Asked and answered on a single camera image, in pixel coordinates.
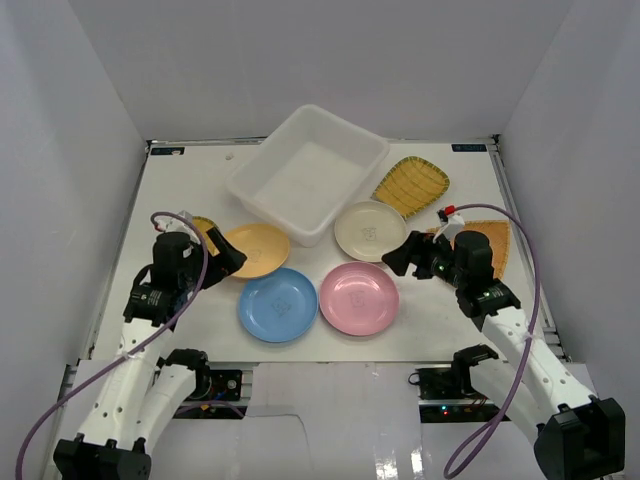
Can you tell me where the yellow woven plate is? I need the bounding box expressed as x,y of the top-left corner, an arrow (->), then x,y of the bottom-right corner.
192,216 -> 218,256

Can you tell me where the orange woven fan plate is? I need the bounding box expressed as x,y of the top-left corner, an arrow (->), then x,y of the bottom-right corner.
425,218 -> 513,281

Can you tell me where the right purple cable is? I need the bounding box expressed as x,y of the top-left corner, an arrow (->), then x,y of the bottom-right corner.
443,202 -> 542,477

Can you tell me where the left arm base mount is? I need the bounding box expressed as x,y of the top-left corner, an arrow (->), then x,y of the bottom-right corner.
174,369 -> 249,420

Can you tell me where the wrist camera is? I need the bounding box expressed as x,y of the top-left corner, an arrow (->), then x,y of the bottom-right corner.
155,210 -> 197,238
434,205 -> 465,242

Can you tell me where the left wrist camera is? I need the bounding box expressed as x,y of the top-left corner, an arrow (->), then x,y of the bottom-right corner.
155,210 -> 197,238

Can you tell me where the yellow green-rimmed bamboo plate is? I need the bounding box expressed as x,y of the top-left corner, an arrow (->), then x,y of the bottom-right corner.
372,156 -> 450,219

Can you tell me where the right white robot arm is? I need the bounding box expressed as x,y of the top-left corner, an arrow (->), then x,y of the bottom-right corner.
382,231 -> 626,479

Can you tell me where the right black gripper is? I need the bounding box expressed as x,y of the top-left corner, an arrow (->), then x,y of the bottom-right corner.
382,231 -> 467,290

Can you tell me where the white plastic bin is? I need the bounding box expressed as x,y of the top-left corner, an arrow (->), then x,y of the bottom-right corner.
226,104 -> 390,247

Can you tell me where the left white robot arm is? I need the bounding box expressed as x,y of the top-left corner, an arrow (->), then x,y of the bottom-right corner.
53,226 -> 246,479

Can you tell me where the orange round plate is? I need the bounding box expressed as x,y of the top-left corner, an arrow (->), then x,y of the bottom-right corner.
225,223 -> 290,279

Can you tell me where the pink round plate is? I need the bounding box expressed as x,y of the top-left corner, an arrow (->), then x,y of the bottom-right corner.
318,262 -> 400,337

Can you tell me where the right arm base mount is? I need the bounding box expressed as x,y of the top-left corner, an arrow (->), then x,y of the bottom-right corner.
407,365 -> 499,424

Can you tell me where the purple cable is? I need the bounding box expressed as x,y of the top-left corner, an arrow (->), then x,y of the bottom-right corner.
443,202 -> 542,477
13,210 -> 210,477

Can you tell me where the blue round plate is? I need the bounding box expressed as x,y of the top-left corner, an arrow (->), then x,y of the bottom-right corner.
237,267 -> 319,343

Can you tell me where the cream round plate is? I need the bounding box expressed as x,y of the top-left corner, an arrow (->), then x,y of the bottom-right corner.
334,200 -> 408,263

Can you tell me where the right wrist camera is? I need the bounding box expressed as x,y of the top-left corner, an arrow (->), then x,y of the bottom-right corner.
434,205 -> 465,242

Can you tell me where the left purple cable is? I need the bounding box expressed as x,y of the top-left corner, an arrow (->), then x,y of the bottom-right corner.
13,210 -> 210,477

